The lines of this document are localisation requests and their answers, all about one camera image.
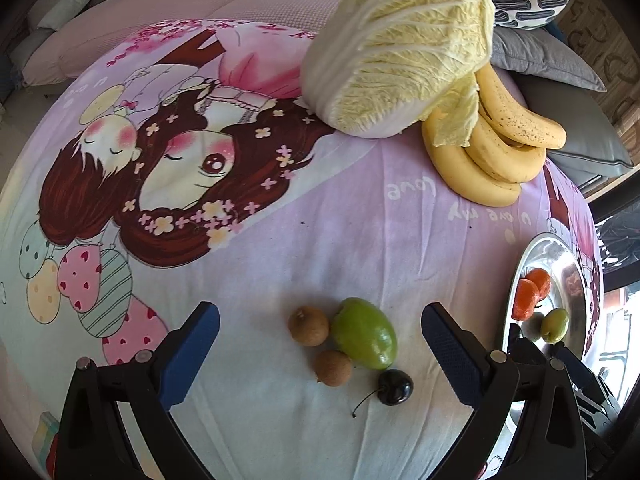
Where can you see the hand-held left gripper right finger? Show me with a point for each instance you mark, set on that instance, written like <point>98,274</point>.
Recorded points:
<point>450,357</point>

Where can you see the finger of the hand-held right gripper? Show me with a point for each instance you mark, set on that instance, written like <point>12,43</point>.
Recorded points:
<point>527,352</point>
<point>577,367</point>

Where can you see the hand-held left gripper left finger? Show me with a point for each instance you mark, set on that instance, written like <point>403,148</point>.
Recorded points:
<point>192,355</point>

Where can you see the green jujube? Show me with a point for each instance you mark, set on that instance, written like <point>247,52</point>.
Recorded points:
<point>362,335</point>
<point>555,325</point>

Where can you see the orange tangerine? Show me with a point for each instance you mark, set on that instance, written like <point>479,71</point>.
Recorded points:
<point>524,300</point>
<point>541,282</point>

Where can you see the dark cherry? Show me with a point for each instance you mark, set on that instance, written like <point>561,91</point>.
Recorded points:
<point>395,387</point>

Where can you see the round steel plate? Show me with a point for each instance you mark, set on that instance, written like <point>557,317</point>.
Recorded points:
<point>565,270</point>

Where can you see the brown longan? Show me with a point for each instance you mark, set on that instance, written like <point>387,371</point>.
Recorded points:
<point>308,326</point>
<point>333,368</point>

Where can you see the cartoon printed blanket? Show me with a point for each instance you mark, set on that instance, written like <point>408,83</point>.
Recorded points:
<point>325,240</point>

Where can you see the yellow banana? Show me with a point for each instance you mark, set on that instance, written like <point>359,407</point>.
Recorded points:
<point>505,162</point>
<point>465,175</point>
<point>520,125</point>

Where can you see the grey leather cushion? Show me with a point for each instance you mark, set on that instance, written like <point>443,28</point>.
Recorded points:
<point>575,130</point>

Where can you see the grey fabric pillow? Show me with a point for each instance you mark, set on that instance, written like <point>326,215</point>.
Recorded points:
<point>545,60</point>

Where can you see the napa cabbage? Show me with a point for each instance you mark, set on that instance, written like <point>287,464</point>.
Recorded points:
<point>400,45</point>

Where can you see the light green pillow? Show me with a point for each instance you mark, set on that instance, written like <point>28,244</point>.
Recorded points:
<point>70,5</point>

